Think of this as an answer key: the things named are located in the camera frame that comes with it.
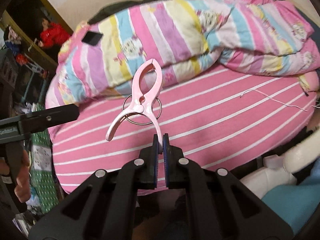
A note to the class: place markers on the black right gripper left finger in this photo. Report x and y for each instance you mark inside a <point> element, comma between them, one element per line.
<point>103,206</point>

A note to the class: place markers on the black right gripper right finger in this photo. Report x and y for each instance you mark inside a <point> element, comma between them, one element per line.
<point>219,206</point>

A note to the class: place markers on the pink plastic clothes clip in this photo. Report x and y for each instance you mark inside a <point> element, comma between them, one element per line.
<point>141,102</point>

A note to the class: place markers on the dark teal trash bin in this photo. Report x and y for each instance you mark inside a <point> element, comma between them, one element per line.
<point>295,204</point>

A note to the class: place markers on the person's left hand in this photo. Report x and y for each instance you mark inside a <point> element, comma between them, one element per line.
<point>22,189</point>

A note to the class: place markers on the cream leather office chair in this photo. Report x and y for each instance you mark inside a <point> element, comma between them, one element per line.
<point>279,170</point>

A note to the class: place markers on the pink striped bed mattress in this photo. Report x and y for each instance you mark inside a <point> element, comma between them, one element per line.
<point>219,119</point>

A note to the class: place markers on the red dressed doll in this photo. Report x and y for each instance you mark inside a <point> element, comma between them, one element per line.
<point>51,34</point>

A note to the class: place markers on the pink small pillow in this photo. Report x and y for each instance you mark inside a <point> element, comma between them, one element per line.
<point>309,81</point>

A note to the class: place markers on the black cloth on quilt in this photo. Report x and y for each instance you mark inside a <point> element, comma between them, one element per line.
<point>113,8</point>

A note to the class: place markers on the pink cartoon striped quilt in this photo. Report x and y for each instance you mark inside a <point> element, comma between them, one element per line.
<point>186,37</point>

